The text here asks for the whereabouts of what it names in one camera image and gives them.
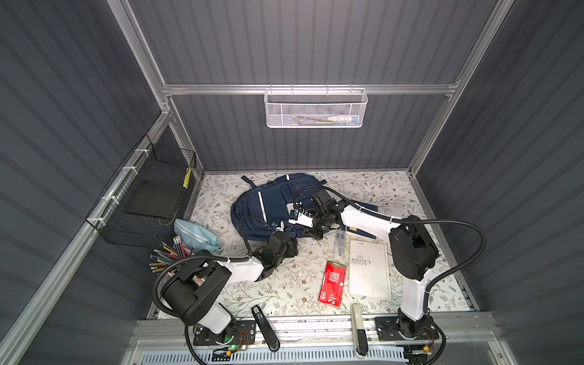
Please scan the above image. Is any navy blue thin notebook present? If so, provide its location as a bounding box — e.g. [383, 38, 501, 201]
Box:
[345, 227, 376, 240]

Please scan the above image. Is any navy blue student backpack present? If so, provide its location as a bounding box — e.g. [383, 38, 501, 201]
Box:
[230, 172, 380, 242]

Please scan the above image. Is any white notebook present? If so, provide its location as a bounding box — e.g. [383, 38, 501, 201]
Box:
[349, 240, 391, 300]

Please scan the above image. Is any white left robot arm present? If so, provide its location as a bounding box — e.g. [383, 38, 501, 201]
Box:
[153, 231, 299, 342]

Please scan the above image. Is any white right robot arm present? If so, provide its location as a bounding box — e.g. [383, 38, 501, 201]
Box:
[311, 186, 439, 324]

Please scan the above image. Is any red card pack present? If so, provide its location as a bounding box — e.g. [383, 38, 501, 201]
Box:
[318, 261, 347, 307]

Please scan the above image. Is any clear plastic pen packet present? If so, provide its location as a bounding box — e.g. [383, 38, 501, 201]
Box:
[333, 228, 346, 258]

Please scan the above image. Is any light blue pencil pouch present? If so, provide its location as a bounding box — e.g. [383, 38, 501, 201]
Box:
[173, 219, 222, 253]

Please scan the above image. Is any white glue tube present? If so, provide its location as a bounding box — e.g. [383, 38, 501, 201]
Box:
[327, 115, 360, 126]

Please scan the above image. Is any white black handheld tool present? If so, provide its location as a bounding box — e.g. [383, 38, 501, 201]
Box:
[351, 304, 369, 359]

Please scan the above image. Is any black notebook in basket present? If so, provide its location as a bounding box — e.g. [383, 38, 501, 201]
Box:
[125, 180, 180, 218]

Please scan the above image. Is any white wire mesh basket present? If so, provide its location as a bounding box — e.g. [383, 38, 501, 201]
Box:
[263, 86, 368, 129]

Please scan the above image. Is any black wire wall basket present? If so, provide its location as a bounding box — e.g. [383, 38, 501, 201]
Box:
[86, 137, 197, 250]

